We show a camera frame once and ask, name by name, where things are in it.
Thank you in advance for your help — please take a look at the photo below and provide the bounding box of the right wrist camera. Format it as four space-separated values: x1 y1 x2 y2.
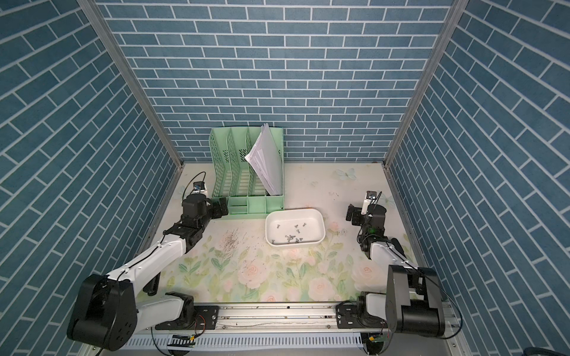
361 191 378 215

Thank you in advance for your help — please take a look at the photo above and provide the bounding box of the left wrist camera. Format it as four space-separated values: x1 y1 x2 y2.
191 181 208 197

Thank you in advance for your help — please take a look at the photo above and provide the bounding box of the white paper stack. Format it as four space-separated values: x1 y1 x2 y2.
245 124 283 196

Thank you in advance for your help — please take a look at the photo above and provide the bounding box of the green plastic file organizer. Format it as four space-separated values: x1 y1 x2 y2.
209 126 284 220

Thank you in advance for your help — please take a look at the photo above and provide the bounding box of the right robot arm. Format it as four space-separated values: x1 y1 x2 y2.
336 203 463 340

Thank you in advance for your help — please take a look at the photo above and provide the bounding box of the white plastic storage box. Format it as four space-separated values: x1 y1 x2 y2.
265 209 326 248

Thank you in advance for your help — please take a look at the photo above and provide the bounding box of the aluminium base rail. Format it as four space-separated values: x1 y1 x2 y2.
97 302 464 335

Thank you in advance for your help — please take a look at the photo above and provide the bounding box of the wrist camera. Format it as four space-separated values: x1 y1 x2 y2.
191 181 208 197
361 191 378 215

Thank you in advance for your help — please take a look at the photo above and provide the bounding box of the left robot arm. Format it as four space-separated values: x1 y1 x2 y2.
67 193 229 351

